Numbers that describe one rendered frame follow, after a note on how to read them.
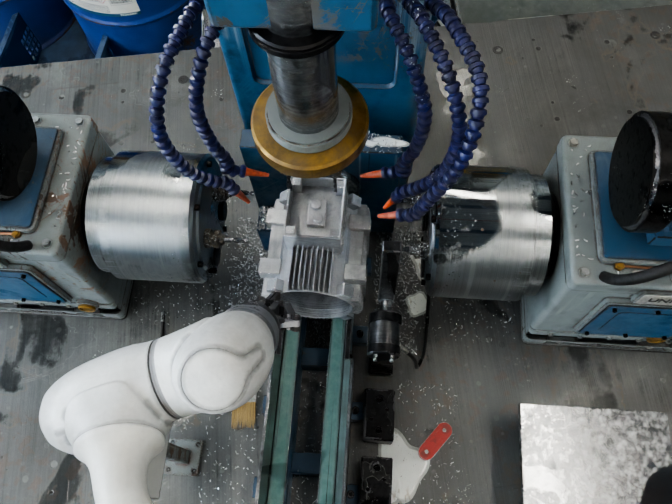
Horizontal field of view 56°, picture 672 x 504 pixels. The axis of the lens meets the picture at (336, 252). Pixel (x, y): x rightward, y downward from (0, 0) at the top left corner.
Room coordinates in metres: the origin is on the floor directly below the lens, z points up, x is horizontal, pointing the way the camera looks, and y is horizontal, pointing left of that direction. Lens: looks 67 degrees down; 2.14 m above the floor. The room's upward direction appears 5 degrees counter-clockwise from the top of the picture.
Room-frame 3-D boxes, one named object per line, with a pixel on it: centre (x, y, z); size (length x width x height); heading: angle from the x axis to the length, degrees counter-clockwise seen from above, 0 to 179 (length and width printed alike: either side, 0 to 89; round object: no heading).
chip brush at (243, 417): (0.29, 0.21, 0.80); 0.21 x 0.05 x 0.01; 176
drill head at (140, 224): (0.58, 0.38, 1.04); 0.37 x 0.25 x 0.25; 81
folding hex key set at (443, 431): (0.13, -0.16, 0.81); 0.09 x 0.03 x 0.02; 133
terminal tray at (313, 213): (0.51, 0.03, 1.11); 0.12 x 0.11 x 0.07; 170
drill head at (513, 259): (0.47, -0.30, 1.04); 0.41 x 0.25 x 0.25; 81
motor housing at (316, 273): (0.47, 0.04, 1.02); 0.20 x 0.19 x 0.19; 170
